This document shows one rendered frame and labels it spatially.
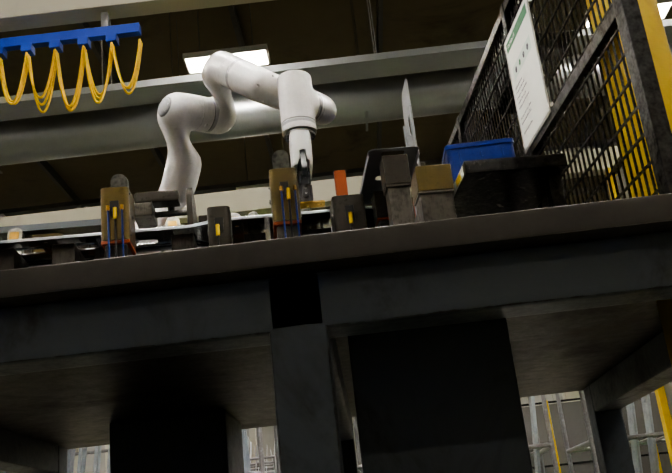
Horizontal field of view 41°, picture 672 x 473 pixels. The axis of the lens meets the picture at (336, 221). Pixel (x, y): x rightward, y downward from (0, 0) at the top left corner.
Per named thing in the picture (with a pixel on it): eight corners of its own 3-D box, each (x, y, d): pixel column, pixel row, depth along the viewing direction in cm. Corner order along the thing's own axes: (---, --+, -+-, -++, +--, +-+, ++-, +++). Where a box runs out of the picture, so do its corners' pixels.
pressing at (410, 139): (424, 206, 204) (404, 75, 215) (417, 224, 214) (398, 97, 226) (426, 206, 204) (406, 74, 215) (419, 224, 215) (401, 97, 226)
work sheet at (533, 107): (550, 111, 197) (525, -8, 208) (524, 154, 219) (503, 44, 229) (558, 111, 198) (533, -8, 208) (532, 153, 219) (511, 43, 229)
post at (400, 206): (401, 301, 161) (381, 154, 171) (398, 308, 166) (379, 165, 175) (428, 298, 161) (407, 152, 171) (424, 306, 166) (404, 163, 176)
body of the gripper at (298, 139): (284, 142, 221) (288, 184, 217) (283, 124, 211) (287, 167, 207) (314, 140, 221) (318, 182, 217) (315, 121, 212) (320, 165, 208)
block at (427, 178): (438, 326, 184) (414, 165, 196) (432, 335, 191) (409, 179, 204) (476, 322, 185) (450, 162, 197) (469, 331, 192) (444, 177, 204)
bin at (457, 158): (452, 196, 208) (444, 145, 212) (444, 237, 236) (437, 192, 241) (523, 187, 207) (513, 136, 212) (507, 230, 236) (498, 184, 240)
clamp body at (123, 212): (97, 351, 171) (94, 183, 183) (109, 363, 182) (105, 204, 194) (132, 348, 171) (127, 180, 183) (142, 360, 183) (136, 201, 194)
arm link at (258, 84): (268, 102, 246) (333, 134, 225) (221, 87, 236) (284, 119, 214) (279, 71, 245) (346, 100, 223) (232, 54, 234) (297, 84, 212)
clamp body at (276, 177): (280, 331, 171) (266, 163, 183) (281, 344, 182) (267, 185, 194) (315, 327, 171) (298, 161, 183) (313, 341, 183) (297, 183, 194)
